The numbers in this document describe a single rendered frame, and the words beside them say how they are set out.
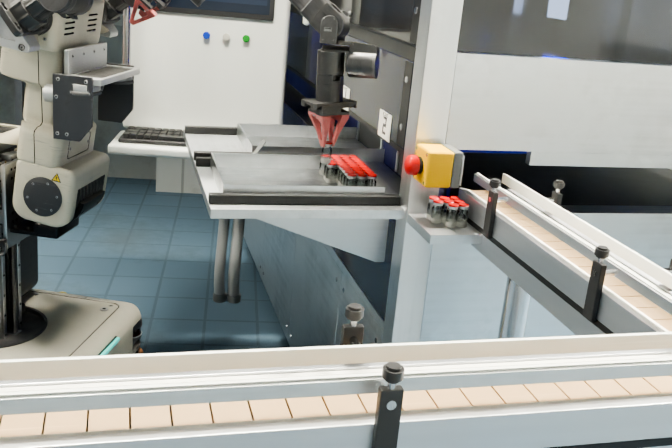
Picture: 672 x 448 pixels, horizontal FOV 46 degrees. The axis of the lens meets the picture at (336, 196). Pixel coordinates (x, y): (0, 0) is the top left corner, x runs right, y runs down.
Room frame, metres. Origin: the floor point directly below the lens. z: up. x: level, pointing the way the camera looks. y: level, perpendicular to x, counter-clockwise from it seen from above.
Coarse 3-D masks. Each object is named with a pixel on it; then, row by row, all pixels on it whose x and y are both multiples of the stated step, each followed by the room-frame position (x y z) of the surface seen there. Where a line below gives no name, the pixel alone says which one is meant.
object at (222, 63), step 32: (224, 0) 2.45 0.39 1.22; (256, 0) 2.46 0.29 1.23; (288, 0) 2.48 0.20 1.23; (160, 32) 2.44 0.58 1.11; (192, 32) 2.45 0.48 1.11; (224, 32) 2.46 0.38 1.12; (256, 32) 2.47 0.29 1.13; (288, 32) 2.49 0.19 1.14; (160, 64) 2.44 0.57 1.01; (192, 64) 2.45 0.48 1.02; (224, 64) 2.46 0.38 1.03; (256, 64) 2.47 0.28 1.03; (160, 96) 2.44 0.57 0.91; (192, 96) 2.45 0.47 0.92; (224, 96) 2.46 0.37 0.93; (256, 96) 2.47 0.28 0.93
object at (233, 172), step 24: (216, 168) 1.65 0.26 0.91; (240, 168) 1.78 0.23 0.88; (264, 168) 1.80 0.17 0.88; (288, 168) 1.82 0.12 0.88; (312, 168) 1.84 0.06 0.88; (240, 192) 1.54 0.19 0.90; (264, 192) 1.55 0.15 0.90; (288, 192) 1.56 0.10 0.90; (312, 192) 1.57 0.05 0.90; (336, 192) 1.59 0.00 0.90; (360, 192) 1.60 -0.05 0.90; (384, 192) 1.62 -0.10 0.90
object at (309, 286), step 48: (288, 240) 2.60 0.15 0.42; (624, 240) 1.71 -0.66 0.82; (288, 288) 2.54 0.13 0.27; (336, 288) 1.99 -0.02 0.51; (432, 288) 1.59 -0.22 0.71; (480, 288) 1.62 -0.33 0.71; (288, 336) 2.49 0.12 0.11; (336, 336) 1.95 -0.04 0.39; (432, 336) 1.59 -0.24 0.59; (480, 336) 1.62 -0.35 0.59; (528, 336) 1.66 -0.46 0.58
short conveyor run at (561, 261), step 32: (480, 192) 1.59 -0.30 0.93; (512, 192) 1.60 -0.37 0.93; (480, 224) 1.48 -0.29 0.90; (512, 224) 1.37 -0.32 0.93; (544, 224) 1.31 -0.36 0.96; (576, 224) 1.33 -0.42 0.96; (512, 256) 1.34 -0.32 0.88; (544, 256) 1.25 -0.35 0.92; (576, 256) 1.24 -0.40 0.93; (608, 256) 1.09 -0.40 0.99; (640, 256) 1.16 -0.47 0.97; (544, 288) 1.23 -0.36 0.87; (576, 288) 1.15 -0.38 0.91; (608, 288) 1.11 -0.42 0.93; (640, 288) 1.05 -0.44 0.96; (576, 320) 1.13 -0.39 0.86; (608, 320) 1.06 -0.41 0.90; (640, 320) 1.00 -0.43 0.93
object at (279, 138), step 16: (240, 128) 2.07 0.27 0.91; (256, 128) 2.14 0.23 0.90; (272, 128) 2.15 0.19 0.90; (288, 128) 2.17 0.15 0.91; (304, 128) 2.18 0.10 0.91; (352, 128) 2.22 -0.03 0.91; (256, 144) 2.04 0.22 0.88; (272, 144) 2.06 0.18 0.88; (288, 144) 2.07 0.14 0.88; (304, 144) 2.09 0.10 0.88; (336, 144) 2.13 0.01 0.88; (352, 144) 2.14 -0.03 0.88; (368, 160) 1.96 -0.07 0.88
